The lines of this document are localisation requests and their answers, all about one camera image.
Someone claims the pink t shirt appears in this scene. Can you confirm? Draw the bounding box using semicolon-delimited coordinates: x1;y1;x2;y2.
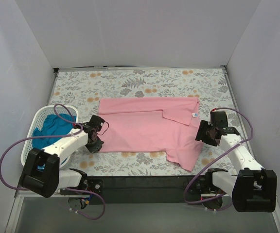
98;97;202;171

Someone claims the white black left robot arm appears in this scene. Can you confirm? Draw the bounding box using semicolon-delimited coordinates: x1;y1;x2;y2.
19;115;106;198

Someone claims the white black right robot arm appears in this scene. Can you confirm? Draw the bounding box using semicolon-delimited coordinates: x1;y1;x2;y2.
195;108;277;213

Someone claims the floral patterned table cloth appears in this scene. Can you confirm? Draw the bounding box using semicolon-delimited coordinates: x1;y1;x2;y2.
49;68;249;176

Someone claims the blue t shirt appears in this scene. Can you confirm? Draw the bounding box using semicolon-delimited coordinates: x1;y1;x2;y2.
32;114;73;149

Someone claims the white plastic laundry basket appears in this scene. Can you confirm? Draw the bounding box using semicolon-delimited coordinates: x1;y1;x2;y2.
20;105;79;165

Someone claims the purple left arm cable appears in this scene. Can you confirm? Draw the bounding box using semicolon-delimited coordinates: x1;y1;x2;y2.
0;103;106;220

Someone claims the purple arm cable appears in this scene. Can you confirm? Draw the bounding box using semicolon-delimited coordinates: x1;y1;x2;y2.
0;103;106;220
183;107;254;212

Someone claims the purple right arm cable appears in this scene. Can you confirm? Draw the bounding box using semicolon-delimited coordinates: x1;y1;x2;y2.
183;107;254;212

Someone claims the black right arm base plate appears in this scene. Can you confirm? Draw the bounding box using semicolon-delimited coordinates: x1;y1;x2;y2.
187;176;224;196

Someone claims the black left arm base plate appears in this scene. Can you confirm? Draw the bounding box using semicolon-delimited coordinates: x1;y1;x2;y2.
59;179;104;195

